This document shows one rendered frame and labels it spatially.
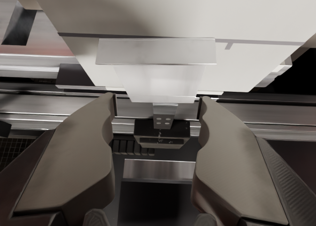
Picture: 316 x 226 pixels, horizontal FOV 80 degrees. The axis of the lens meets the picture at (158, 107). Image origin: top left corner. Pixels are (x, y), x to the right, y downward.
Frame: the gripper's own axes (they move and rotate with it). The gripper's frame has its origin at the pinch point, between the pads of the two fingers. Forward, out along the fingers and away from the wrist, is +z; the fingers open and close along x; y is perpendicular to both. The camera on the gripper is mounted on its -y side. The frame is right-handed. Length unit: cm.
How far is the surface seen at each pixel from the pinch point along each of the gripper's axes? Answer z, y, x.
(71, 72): 10.7, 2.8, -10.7
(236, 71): 6.2, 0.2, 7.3
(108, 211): 25, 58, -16
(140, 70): 6.2, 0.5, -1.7
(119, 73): 6.6, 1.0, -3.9
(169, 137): 19.9, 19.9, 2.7
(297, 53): 168, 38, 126
